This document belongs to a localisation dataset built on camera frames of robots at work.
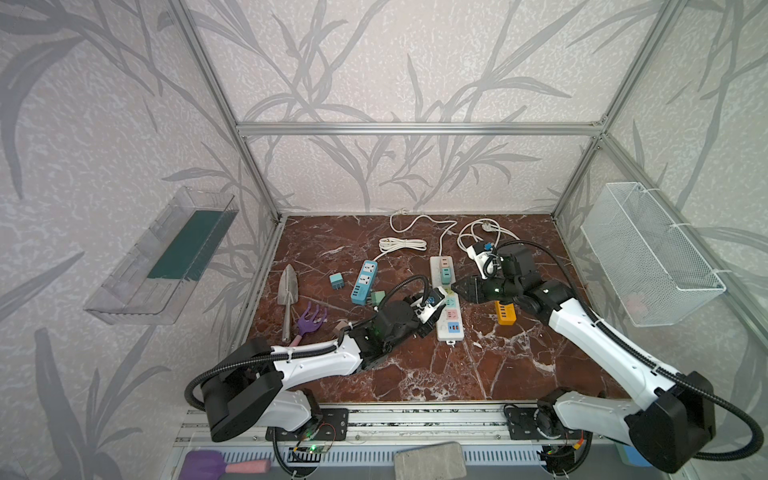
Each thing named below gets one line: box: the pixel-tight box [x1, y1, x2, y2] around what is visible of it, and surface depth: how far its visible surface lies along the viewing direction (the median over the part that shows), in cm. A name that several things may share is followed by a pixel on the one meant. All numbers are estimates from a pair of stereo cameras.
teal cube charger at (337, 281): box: [329, 272, 345, 290], surface depth 101 cm
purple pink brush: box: [179, 450, 271, 480], surface depth 70 cm
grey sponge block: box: [394, 441, 467, 480], surface depth 68 cm
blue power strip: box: [350, 260, 379, 305], surface depth 101 cm
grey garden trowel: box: [277, 264, 299, 342], surface depth 98 cm
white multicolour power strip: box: [430, 256, 465, 342], surface depth 91 cm
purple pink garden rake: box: [290, 301, 328, 346], surface depth 93 cm
